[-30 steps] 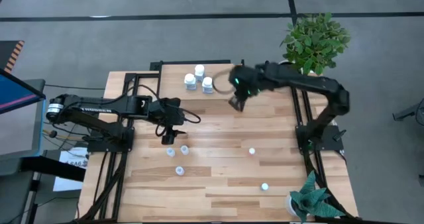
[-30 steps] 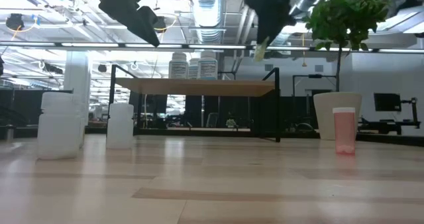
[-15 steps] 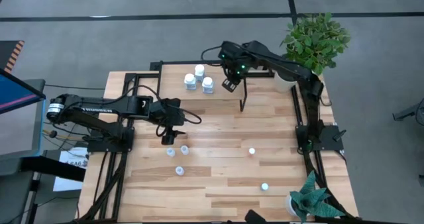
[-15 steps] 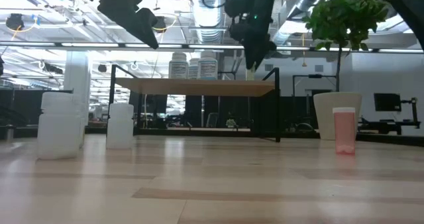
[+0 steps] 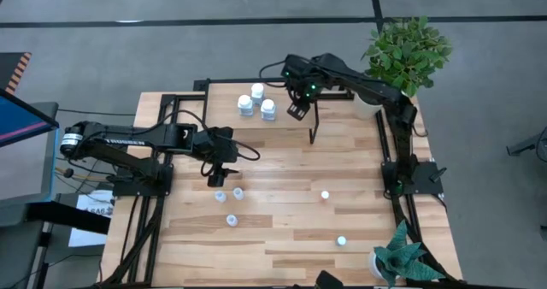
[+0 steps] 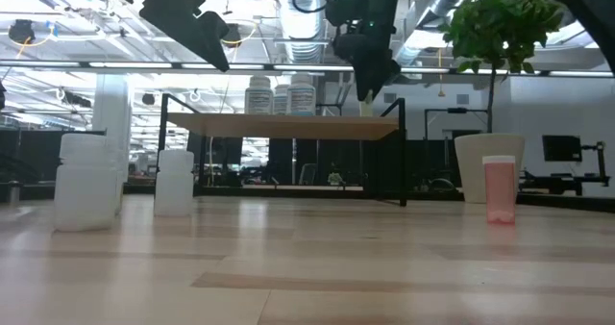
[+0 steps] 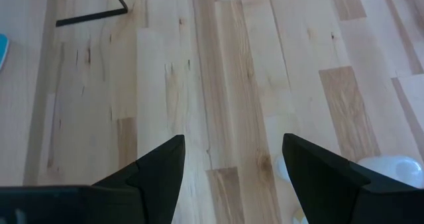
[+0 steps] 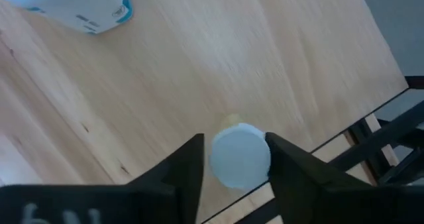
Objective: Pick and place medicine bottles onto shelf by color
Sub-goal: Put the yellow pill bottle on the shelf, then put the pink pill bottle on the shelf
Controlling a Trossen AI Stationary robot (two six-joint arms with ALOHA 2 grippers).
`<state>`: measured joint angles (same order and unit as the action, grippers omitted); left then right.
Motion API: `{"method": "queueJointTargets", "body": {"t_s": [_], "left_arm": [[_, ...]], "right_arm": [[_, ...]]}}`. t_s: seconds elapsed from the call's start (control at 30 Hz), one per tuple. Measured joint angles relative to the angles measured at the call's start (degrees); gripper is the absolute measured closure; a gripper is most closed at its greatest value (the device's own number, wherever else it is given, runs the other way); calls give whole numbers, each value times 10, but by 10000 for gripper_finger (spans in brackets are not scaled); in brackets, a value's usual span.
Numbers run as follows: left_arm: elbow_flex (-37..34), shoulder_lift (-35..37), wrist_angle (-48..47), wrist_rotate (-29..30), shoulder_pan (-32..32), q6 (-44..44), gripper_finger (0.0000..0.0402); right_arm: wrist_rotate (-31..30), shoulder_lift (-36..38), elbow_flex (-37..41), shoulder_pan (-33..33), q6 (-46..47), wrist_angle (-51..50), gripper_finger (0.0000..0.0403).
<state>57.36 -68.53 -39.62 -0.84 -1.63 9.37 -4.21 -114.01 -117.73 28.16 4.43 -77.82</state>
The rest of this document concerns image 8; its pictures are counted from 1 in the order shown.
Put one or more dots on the wooden shelf black metal frame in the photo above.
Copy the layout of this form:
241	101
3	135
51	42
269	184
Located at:
232	68

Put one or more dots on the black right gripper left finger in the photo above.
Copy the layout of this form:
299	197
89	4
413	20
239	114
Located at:
149	197

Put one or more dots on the orange vial white cap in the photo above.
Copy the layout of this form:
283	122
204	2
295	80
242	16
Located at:
240	156

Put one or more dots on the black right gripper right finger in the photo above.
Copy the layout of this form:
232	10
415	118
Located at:
314	191

